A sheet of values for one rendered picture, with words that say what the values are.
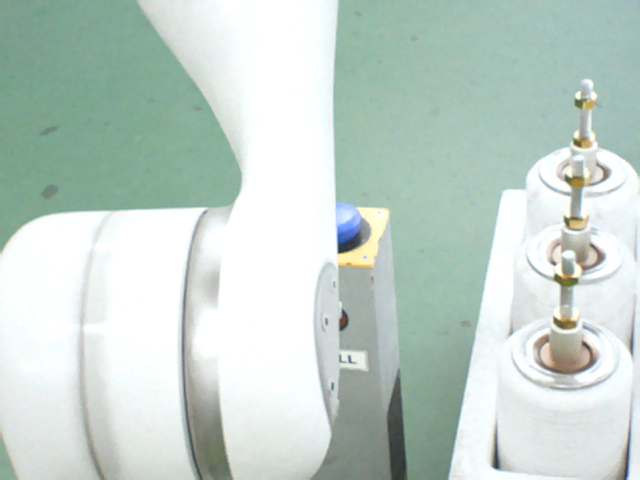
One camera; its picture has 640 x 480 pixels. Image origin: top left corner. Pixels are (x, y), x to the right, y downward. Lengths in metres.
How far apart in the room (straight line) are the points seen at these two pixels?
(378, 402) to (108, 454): 0.60
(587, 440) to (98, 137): 1.00
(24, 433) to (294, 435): 0.08
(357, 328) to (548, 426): 0.16
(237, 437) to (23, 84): 1.55
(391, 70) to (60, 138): 0.48
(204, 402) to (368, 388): 0.60
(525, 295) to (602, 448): 0.14
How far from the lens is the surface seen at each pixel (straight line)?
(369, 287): 0.89
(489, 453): 0.92
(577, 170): 0.94
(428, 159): 1.57
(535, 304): 0.97
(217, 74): 0.44
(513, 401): 0.89
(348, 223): 0.89
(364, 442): 1.00
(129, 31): 1.99
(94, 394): 0.37
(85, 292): 0.37
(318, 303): 0.38
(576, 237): 0.96
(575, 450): 0.90
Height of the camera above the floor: 0.84
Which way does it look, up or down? 36 degrees down
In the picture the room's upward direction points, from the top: 6 degrees counter-clockwise
